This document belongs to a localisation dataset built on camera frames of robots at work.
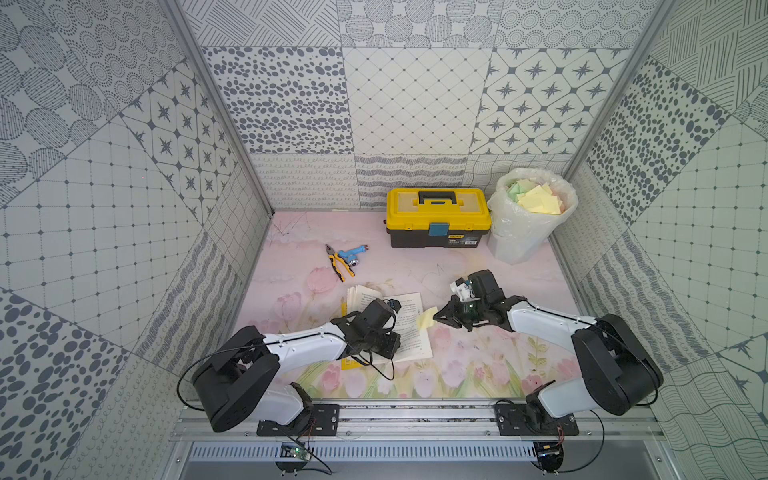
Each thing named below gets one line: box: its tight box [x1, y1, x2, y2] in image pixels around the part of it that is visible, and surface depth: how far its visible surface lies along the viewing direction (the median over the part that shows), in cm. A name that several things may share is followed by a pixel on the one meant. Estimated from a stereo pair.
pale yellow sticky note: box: [416, 306, 439, 330], surface depth 89 cm
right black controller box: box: [533, 440, 564, 473], surface depth 73 cm
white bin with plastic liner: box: [487, 167, 578, 265], surface depth 92 cm
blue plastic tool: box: [337, 245, 369, 267], surface depth 109 cm
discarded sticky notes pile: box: [506, 179, 563, 215], surface depth 88 cm
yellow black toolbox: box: [385, 188, 492, 248], surface depth 101 cm
